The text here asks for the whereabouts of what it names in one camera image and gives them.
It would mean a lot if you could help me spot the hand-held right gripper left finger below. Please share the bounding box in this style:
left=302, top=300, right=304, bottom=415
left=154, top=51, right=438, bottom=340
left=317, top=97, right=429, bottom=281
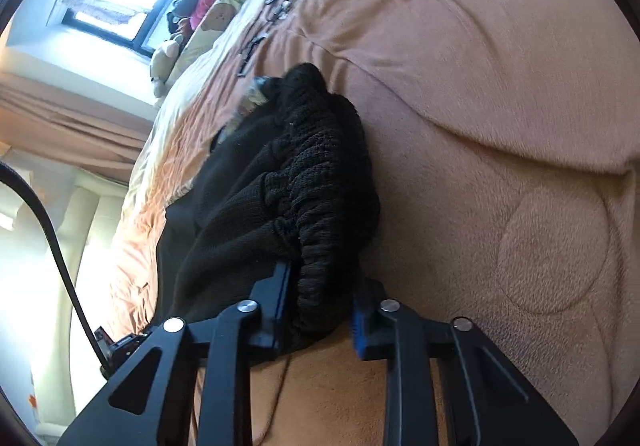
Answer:
left=57, top=262, right=292, bottom=446

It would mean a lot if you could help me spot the hanging lace cloth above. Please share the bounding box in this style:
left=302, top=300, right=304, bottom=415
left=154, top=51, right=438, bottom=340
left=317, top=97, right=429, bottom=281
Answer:
left=62, top=0, right=146, bottom=24

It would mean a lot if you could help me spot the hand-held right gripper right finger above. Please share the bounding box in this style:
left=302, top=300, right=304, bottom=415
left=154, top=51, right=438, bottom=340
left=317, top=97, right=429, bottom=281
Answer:
left=351, top=279, right=581, bottom=446

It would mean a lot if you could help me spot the black pants patterned lining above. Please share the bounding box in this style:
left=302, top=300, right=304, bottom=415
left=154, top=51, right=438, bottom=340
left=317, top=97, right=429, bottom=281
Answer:
left=155, top=62, right=381, bottom=356

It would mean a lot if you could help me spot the beige curtain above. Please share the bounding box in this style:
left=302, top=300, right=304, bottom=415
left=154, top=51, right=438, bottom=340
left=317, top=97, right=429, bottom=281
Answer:
left=0, top=81, right=156, bottom=177

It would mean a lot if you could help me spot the beige plush toy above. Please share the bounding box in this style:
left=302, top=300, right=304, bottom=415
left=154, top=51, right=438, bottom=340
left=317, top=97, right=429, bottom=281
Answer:
left=150, top=34, right=186, bottom=100

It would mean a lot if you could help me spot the thick black cable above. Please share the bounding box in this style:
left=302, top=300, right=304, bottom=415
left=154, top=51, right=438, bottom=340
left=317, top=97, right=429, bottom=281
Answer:
left=0, top=160, right=108, bottom=372

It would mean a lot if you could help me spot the cream bed sheet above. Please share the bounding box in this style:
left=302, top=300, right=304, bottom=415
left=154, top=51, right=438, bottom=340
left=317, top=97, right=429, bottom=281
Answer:
left=120, top=0, right=301, bottom=217

